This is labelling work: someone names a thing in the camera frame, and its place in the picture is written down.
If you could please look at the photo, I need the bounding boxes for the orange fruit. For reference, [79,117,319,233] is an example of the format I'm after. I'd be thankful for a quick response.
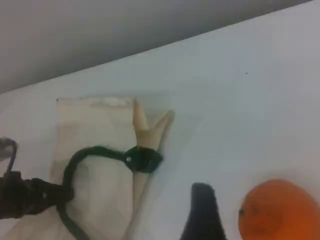
[237,178,320,240]

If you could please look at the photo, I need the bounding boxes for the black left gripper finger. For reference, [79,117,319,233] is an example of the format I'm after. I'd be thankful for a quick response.
[41,177,75,213]

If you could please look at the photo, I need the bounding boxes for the grey cable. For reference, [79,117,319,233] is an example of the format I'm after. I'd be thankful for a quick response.
[0,136,20,176]

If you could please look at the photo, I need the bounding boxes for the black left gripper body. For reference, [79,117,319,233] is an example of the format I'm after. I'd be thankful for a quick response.
[0,170,44,220]

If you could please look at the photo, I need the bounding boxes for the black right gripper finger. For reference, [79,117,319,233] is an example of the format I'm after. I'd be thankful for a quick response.
[179,182,227,240]

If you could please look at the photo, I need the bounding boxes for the white canvas bag green handles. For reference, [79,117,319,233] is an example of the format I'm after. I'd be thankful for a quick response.
[9,96,176,240]

